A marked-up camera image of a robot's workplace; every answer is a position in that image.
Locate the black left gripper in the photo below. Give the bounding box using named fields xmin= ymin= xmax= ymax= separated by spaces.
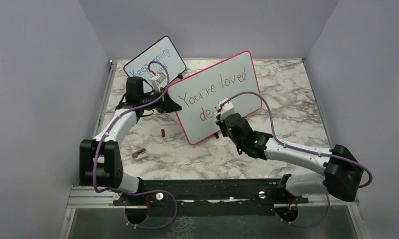
xmin=139 ymin=87 xmax=181 ymax=114

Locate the grey whiteboard eraser block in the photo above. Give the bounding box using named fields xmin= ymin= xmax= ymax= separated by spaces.
xmin=132 ymin=148 xmax=148 ymax=160

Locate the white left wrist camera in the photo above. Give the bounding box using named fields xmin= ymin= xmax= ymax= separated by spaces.
xmin=150 ymin=73 xmax=167 ymax=92

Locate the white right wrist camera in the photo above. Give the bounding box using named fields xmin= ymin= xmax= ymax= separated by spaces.
xmin=215 ymin=98 xmax=235 ymax=121

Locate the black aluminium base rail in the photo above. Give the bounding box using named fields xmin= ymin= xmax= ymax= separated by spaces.
xmin=66 ymin=178 xmax=360 ymax=219

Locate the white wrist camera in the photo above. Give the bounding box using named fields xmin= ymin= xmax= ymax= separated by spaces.
xmin=215 ymin=98 xmax=235 ymax=121
xmin=150 ymin=73 xmax=167 ymax=92

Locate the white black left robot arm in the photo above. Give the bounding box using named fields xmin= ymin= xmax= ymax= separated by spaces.
xmin=79 ymin=77 xmax=182 ymax=205

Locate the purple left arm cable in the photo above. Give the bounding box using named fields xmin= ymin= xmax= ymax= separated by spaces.
xmin=93 ymin=61 xmax=180 ymax=231

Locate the black framed written whiteboard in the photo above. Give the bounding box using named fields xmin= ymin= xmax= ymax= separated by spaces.
xmin=123 ymin=36 xmax=187 ymax=81

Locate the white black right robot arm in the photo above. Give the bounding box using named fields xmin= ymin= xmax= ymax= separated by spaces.
xmin=216 ymin=113 xmax=364 ymax=203

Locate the pink framed whiteboard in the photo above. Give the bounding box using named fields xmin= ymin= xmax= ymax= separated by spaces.
xmin=168 ymin=51 xmax=262 ymax=145

